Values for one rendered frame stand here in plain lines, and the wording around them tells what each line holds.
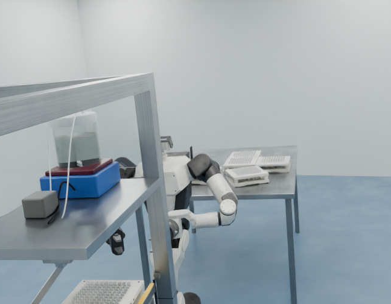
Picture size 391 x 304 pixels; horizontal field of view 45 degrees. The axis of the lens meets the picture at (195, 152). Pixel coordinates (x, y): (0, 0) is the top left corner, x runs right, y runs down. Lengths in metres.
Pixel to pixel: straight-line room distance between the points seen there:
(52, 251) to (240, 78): 5.64
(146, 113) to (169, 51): 5.39
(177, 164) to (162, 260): 0.68
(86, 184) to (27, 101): 0.64
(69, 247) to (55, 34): 6.28
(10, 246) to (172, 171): 1.22
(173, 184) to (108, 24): 5.39
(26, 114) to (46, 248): 0.38
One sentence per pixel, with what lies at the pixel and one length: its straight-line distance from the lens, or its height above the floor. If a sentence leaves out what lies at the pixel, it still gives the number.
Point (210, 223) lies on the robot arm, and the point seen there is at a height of 0.97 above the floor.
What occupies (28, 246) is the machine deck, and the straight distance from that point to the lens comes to 1.24.
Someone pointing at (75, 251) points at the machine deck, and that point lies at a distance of 1.16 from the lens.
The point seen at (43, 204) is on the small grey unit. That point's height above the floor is 1.37.
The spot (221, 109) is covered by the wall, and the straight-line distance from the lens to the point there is 6.78.
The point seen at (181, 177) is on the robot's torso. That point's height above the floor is 1.16.
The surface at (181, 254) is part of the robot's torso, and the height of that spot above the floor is 0.76.
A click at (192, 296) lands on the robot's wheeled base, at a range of 2.92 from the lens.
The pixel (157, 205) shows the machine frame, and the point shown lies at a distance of 1.73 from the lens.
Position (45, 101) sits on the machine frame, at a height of 1.68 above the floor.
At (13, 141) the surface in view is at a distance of 1.98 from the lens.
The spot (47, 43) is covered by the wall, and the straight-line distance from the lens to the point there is 7.17.
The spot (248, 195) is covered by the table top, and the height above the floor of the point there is 0.84.
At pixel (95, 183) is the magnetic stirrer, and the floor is 1.38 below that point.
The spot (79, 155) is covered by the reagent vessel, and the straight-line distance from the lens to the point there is 1.57.
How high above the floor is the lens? 1.74
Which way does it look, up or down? 12 degrees down
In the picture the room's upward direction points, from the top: 5 degrees counter-clockwise
